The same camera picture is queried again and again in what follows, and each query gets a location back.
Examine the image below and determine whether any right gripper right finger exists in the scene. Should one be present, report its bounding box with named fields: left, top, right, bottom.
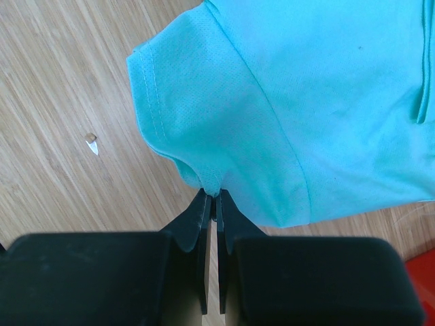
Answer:
left=215, top=190, right=425, bottom=325

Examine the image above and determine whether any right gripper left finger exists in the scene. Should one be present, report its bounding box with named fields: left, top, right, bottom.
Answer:
left=1, top=191, right=212, bottom=325

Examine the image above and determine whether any teal green t shirt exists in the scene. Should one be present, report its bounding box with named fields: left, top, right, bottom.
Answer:
left=126, top=1, right=434, bottom=228

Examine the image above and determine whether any red plastic bin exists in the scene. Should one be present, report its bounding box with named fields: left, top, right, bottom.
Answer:
left=405, top=249, right=435, bottom=326

